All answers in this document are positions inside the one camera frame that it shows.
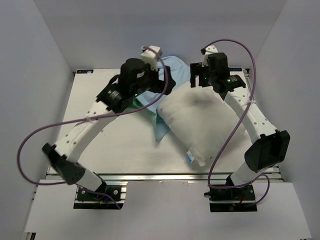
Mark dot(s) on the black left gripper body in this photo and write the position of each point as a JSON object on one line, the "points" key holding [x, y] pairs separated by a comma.
{"points": [[150, 82]]}

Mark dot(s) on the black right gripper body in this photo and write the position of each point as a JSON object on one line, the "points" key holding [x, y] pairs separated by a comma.
{"points": [[205, 78]]}

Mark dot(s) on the blue green satin pillowcase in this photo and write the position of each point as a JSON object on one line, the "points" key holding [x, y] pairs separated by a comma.
{"points": [[180, 73]]}

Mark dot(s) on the white pillow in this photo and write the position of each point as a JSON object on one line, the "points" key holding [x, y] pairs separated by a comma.
{"points": [[200, 120]]}

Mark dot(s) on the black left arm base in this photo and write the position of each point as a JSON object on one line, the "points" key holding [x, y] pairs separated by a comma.
{"points": [[111, 197]]}

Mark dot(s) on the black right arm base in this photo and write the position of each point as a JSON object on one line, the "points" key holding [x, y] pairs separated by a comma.
{"points": [[232, 200]]}

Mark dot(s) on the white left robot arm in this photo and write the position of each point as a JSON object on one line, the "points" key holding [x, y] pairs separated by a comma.
{"points": [[65, 153]]}

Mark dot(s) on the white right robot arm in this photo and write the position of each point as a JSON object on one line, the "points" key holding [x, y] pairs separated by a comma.
{"points": [[269, 145]]}

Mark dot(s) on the dark label sticker right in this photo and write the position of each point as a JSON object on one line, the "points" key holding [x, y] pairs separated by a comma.
{"points": [[235, 69]]}

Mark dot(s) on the dark label sticker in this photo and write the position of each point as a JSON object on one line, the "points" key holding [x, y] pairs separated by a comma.
{"points": [[84, 71], [235, 69]]}

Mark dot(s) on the dark label sticker left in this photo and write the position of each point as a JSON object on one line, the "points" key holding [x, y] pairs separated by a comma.
{"points": [[84, 71]]}

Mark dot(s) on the white foreground board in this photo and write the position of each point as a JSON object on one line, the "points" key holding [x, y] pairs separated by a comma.
{"points": [[166, 211]]}

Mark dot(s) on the aluminium table frame rail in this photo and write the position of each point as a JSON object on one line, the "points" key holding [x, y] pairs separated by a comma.
{"points": [[268, 94]]}

